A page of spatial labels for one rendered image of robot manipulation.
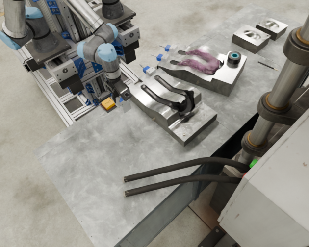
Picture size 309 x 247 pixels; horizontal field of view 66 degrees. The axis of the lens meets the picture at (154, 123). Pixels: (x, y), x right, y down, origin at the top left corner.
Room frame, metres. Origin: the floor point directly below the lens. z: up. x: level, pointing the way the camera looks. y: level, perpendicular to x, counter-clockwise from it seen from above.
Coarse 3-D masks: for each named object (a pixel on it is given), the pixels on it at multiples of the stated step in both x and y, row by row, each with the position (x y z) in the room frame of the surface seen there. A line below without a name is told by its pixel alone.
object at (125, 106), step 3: (120, 99) 0.87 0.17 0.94; (120, 102) 0.84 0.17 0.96; (123, 102) 0.83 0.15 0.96; (126, 102) 0.83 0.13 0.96; (129, 102) 0.83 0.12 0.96; (123, 105) 0.81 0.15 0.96; (126, 105) 0.81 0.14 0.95; (129, 105) 0.83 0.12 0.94; (120, 108) 0.83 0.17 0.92; (123, 108) 0.80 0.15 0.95; (126, 108) 0.81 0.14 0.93; (129, 108) 0.82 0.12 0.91; (123, 111) 0.80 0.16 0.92; (126, 111) 0.81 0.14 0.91
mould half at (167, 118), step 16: (144, 80) 1.04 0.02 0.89; (176, 80) 1.01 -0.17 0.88; (144, 96) 0.92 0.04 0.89; (160, 96) 0.91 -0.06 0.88; (176, 96) 0.86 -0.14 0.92; (160, 112) 0.75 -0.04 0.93; (176, 112) 0.74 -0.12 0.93; (192, 112) 0.78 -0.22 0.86; (208, 112) 0.76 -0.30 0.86; (176, 128) 0.69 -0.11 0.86; (192, 128) 0.67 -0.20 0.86
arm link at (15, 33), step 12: (12, 0) 1.02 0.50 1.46; (24, 0) 1.04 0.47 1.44; (12, 12) 1.07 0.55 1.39; (24, 12) 1.10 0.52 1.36; (12, 24) 1.10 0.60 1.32; (24, 24) 1.14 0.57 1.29; (0, 36) 1.15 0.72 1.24; (12, 36) 1.12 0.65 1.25; (24, 36) 1.14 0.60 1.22; (12, 48) 1.14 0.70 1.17
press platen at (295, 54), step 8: (296, 32) 0.48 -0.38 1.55; (288, 40) 0.47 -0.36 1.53; (296, 40) 0.46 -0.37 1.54; (304, 40) 0.45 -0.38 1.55; (288, 48) 0.46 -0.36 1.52; (296, 48) 0.44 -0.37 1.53; (304, 48) 0.43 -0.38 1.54; (288, 56) 0.45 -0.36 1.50; (296, 56) 0.43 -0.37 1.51; (304, 56) 0.42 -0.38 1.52; (304, 64) 0.42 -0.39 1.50
